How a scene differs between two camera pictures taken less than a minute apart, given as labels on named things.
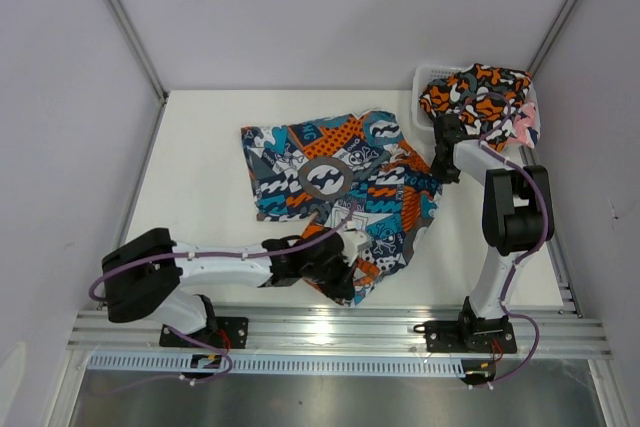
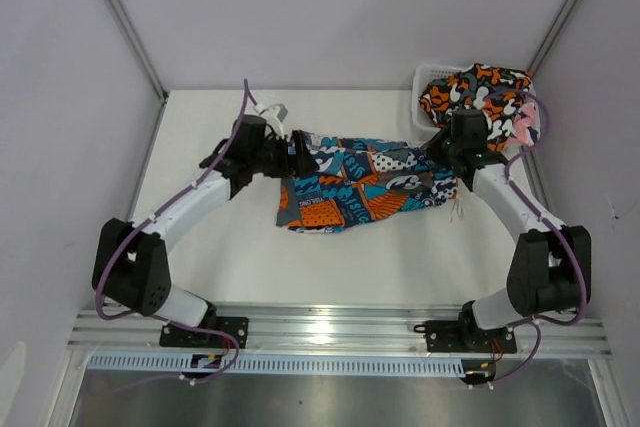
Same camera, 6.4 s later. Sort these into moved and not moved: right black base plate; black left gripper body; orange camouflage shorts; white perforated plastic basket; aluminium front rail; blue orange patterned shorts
Moved: blue orange patterned shorts; black left gripper body
Not moved: orange camouflage shorts; white perforated plastic basket; right black base plate; aluminium front rail
